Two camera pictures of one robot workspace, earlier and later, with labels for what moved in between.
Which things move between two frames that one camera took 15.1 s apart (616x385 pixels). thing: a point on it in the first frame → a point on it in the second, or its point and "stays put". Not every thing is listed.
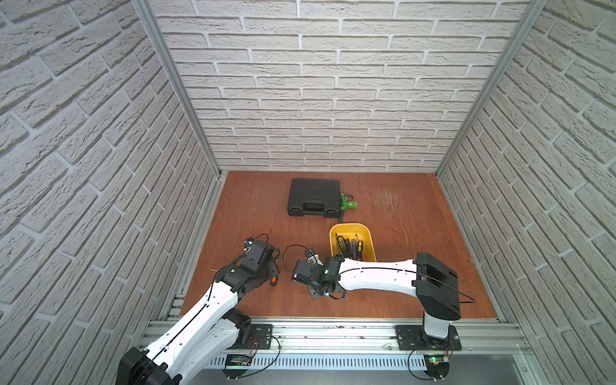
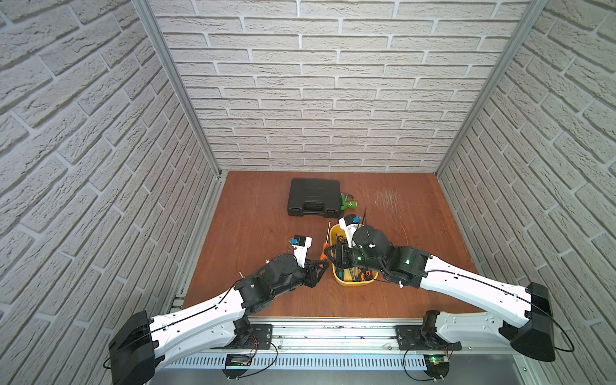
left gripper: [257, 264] → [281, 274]
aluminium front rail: [382, 336] stays put
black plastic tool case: [314, 197] stays put
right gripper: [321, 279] → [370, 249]
